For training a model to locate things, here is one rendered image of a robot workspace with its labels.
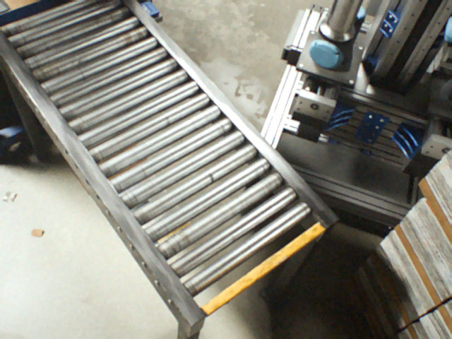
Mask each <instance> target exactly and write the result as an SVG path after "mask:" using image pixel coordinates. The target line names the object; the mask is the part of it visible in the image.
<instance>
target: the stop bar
mask: <svg viewBox="0 0 452 339"><path fill-rule="evenodd" d="M325 230H326V229H325V227H324V226H323V225H322V224H321V223H319V222H318V223H317V224H315V225H314V226H313V227H311V228H310V229H309V230H307V231H306V232H305V233H303V234H302V235H300V236H299V237H298V238H296V239H295V240H293V241H292V242H290V243H289V244H288V245H287V246H285V247H284V248H282V249H281V250H280V251H279V252H278V253H276V254H275V255H273V256H271V257H270V258H268V259H267V260H265V261H264V262H263V263H261V264H260V265H259V266H257V267H255V269H253V270H251V271H250V272H249V273H247V274H246V275H245V276H243V277H242V278H240V279H239V280H238V281H237V282H235V283H234V284H232V285H230V286H229V287H228V288H227V289H225V290H224V291H222V292H221V293H220V294H218V295H217V296H216V297H214V298H212V299H211V300H210V301H209V302H208V303H207V304H205V305H204V306H202V307H201V311H202V312H203V314H204V315H205V316H206V317H209V316H210V315H211V314H212V313H213V312H215V311H216V310H218V309H219V308H221V307H223V306H224V305H226V304H229V303H230V301H231V300H232V299H234V298H235V297H236V296H237V295H239V294H240V293H242V292H243V291H245V289H247V288H248V287H250V286H251V285H253V284H254V283H255V282H256V281H258V280H259V279H261V278H262V277H263V276H265V275H266V274H267V273H269V272H270V271H272V270H273V269H274V268H275V267H277V266H279V265H280V264H281V263H282V262H283V261H284V260H285V259H287V258H288V257H290V256H291V255H293V254H294V253H296V252H298V251H299V250H300V249H301V248H303V247H304V246H306V245H307V244H310V243H311V241H312V240H314V239H315V238H317V237H318V236H319V235H320V234H322V233H323V232H325Z"/></svg>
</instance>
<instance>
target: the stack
mask: <svg viewBox="0 0 452 339"><path fill-rule="evenodd" d="M412 209H413V210H411V211H410V212H409V214H407V215H406V217H405V218H404V219H403V220H402V221H401V223H400V225H399V226H400V228H401V229H402V231H403V232H404V234H405V236H406V237H407V239H408V241H409V243H410V245H411V247H412V250H413V251H414V253H415V255H416V257H417V258H418V260H419V262H420V263H421V265H422V267H423V268H424V270H425V272H426V274H427V275H428V277H429V279H430V281H431V283H432V286H433V288H434V290H435V291H436V293H437V295H438V297H439V299H440V300H441V302H445V301H447V300H450V299H452V246H451V244H450V242H449V241H448V239H447V237H446V235H445V234H444V231H443V230H442V228H441V225H440V223H439V221H438V220H437V219H436V216H435V214H434V213H433V211H432V209H431V207H430V206H429V204H428V202H427V200H426V198H422V199H420V200H419V201H418V202H417V204H416V206H414V208H412ZM375 253H376V255H377V259H378V260H379V262H380V264H381V266H382V268H383V269H384V271H385V273H386V275H387V277H388V278H389V280H390V281H391V284H392V286H393V288H394V289H395V291H396V293H397V295H398V297H399V300H400V303H401V304H402V306H403V308H404V309H405V311H406V313H407V315H408V317H409V319H410V321H411V322H413V321H417V320H419V319H420V321H419V322H417V323H414V324H412V327H413V328H414V330H415V332H416V334H417V337H418V338H419V339H452V335H451V333H450V331H449V329H448V328H447V327H446V323H445V321H444V320H443V318H442V316H441V314H440V313H439V310H438V309H437V308H438V307H440V306H441V305H442V304H440V305H437V306H435V304H434V302H433V301H432V299H431V297H430V296H429V293H428V291H427V289H426V287H425V286H424V283H423V282H422V279H421V278H420V276H419V274H418V272H417V271H416V269H415V267H414V266H413V264H412V262H411V260H410V258H409V256H408V253H407V252H406V250H405V248H404V246H403V244H402V242H401V241H400V239H399V237H398V235H397V233H396V231H395V230H394V231H390V232H389V234H388V236H386V237H385V239H384V240H383V241H382V242H381V243H380V245H379V247H378V248H376V251H375ZM355 273H356V275H357V277H358V279H359V282H360V284H361V286H362V287H363V289H364V291H365V293H366V295H367V299H368V301H369V303H370V305H371V308H372V310H373V312H374V314H375V316H376V318H377V320H378V322H379V325H380V327H381V329H382V331H383V334H384V335H385V337H386V338H387V337H389V336H391V337H389V338H388V339H412V337H411V335H410V333H409V331H408V329H407V326H409V324H408V325H406V324H405V322H404V320H403V317H402V316H401V315H400V312H399V311H398V309H397V306H396V303H395V302H394V300H393V298H392V296H391V294H390V292H389V291H388V288H387V287H386V284H385V282H384V281H383V279H382V278H381V276H380V274H379V272H378V270H377V268H376V264H375V262H374V260H373V259H372V257H371V256H370V257H369V259H367V260H366V261H364V263H363V264H362V267H360V269H359V270H358V271H356V272H355ZM341 288H342V290H343V292H344V293H345V296H346V298H347V300H348V303H349V305H350V307H351V309H352V312H353V314H354V315H355V318H356V320H357V322H358V324H359V328H360V330H361V332H362V335H363V336H364V339H373V338H372V335H371V333H370V331H369V329H368V326H367V324H366V322H365V320H364V319H363V316H362V313H363V314H364V317H365V319H366V320H367V323H368V324H369V327H370V329H371V331H372V333H373V335H374V337H375V339H381V336H380V335H379V332H378V331H377V329H376V326H375V324H374V322H373V320H372V318H371V316H370V314H369V312H368V310H367V307H366V305H365V302H364V300H363V298H362V295H361V293H360V291H359V289H358V287H357V285H356V283H355V281H354V279H353V277H352V275H351V276H350V277H349V278H348V279H347V280H346V281H345V282H344V283H343V284H342V285H341Z"/></svg>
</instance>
